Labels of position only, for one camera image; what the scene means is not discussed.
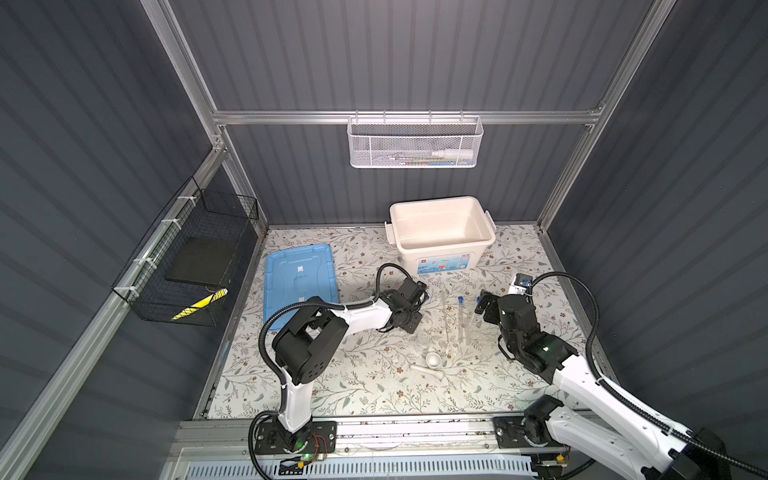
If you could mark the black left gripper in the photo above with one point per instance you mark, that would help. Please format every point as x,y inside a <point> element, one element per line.
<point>417,316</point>

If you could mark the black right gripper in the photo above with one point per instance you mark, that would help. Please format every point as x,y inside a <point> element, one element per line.
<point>485,297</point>

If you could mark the blue capped test tube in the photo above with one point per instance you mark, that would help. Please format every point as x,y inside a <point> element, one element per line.
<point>461,320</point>

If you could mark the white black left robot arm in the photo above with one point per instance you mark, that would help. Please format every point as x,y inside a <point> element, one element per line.
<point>305,346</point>

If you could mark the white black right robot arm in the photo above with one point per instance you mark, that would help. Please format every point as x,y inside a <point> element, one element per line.
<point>592,414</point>

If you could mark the clear plastic test tube rack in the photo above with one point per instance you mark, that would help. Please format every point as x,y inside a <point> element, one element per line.
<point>442,308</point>

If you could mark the white porcelain mortar bowl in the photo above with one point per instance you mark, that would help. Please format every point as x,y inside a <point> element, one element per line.
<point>433,360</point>

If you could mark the white plastic storage bin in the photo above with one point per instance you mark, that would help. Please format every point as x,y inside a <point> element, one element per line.
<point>440,235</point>

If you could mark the blue plastic bin lid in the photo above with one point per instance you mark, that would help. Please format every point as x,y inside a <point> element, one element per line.
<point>294,275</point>

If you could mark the white tube in basket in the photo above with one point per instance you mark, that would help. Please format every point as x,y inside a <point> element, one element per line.
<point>454,154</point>

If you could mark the yellow black striped tape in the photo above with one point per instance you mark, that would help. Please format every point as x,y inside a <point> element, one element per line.
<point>205,302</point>

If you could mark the black foam pad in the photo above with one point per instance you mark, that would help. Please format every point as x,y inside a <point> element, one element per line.
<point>201,261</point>

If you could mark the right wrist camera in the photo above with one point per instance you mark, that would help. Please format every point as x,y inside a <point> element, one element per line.
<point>521,285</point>

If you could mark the white wire mesh basket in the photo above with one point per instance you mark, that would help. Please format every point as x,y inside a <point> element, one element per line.
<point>406,142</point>

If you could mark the black wire wall basket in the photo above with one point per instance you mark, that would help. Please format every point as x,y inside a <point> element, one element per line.
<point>195,212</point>

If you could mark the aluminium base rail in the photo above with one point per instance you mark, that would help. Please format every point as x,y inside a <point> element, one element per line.
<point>439,446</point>

